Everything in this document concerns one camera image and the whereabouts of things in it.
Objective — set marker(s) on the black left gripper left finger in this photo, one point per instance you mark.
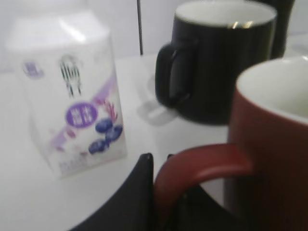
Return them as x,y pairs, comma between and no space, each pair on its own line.
131,206

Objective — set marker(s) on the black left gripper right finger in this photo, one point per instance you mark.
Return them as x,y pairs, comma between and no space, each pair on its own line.
188,206

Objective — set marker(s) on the red mug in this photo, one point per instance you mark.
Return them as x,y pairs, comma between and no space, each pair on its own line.
264,161

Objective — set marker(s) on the black mug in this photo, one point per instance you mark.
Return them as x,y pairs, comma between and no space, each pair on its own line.
213,42

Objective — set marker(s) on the white blueberry yogurt carton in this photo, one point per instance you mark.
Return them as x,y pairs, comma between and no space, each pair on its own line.
66,66

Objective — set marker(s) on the dark cola bottle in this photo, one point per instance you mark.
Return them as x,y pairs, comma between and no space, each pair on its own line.
284,11

